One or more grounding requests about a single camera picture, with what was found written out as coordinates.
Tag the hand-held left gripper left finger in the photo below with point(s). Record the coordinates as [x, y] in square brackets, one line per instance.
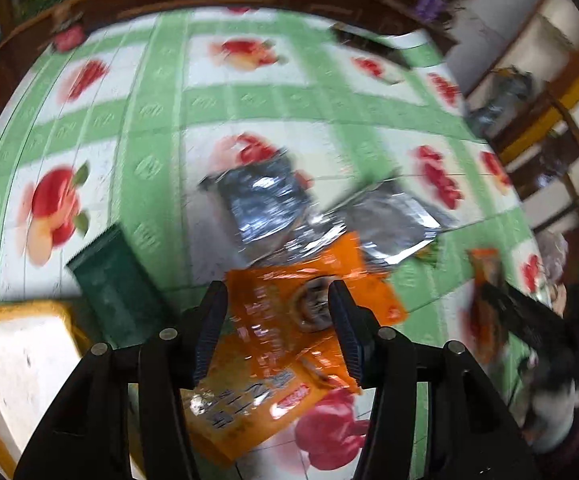
[210, 332]

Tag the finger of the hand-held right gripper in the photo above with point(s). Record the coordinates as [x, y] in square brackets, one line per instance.
[519, 317]

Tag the dark green snack packet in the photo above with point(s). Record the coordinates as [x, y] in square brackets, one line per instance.
[114, 290]

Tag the wooden chair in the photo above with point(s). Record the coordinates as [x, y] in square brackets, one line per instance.
[552, 145]

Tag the silver foil snack packet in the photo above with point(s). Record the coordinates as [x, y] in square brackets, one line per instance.
[259, 200]
[394, 225]

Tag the purple flowers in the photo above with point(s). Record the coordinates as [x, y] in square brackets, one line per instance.
[432, 5]

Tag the black smartphone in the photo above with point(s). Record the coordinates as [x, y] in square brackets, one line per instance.
[372, 46]

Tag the green fruit print tablecloth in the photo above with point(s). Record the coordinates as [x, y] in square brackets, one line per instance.
[169, 125]

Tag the narrow orange snack packet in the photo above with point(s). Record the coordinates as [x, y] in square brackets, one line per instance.
[487, 270]

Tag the grey crumpled bag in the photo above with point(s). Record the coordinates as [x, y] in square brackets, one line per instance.
[502, 97]

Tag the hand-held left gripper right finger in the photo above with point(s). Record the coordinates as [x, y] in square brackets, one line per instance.
[348, 342]

